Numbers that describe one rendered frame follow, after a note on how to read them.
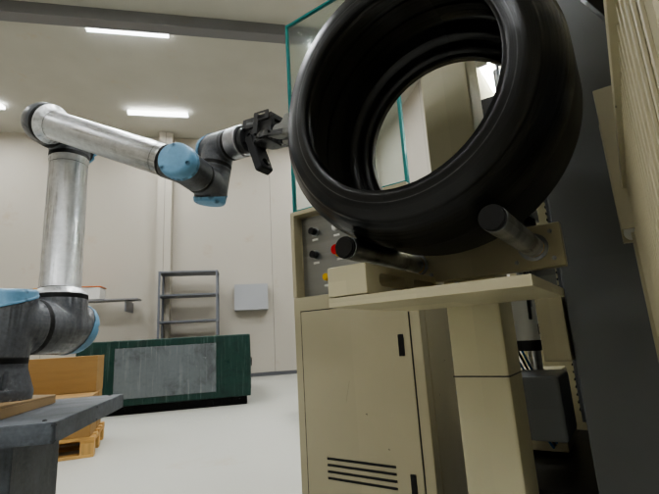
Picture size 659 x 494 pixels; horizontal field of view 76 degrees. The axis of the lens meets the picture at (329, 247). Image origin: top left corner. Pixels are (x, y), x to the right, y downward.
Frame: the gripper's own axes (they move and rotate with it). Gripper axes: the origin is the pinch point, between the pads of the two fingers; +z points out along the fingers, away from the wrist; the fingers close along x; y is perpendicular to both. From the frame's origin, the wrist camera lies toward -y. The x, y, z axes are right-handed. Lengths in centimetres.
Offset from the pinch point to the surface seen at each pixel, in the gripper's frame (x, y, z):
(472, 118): 27.7, 7.0, 34.0
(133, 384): 215, -141, -418
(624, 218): 21, -24, 65
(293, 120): -11.9, -3.1, 7.6
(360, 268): -9.5, -35.4, 24.1
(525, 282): -10, -38, 53
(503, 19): -12, 3, 51
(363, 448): 58, -91, -14
